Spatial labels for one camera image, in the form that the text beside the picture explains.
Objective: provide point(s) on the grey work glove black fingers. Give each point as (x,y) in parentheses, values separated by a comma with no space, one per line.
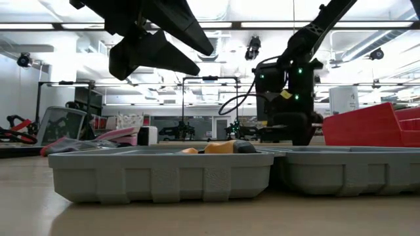
(82,145)

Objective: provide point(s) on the black metal stand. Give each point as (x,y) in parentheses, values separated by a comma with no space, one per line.
(38,98)

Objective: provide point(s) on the black pole stand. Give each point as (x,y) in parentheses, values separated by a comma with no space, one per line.
(237,111)

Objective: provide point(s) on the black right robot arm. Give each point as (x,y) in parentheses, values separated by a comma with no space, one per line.
(315,32)

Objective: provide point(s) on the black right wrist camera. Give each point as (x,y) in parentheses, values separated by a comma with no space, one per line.
(269,77)

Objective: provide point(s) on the white column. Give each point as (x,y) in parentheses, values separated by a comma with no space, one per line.
(343,100)

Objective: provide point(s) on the red plastic bin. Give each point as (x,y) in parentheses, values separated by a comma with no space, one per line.
(361,128)

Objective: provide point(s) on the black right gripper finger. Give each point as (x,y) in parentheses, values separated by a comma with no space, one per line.
(300,131)

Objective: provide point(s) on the black ceiling spot lamp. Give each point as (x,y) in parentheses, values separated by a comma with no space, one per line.
(24,59)
(376,54)
(317,80)
(252,49)

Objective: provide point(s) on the white cylindrical container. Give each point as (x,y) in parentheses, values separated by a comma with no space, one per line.
(148,136)

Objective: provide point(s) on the background robot station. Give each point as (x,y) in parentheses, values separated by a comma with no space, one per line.
(239,131)
(178,131)

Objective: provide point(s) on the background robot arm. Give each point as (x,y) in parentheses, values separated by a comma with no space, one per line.
(19,128)

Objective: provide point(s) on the grey plastic tool case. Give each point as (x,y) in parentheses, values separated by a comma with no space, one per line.
(164,177)

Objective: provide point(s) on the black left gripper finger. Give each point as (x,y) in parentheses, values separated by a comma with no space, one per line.
(177,26)
(147,52)

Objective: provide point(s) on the pink box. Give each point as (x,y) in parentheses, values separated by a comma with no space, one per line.
(121,132)

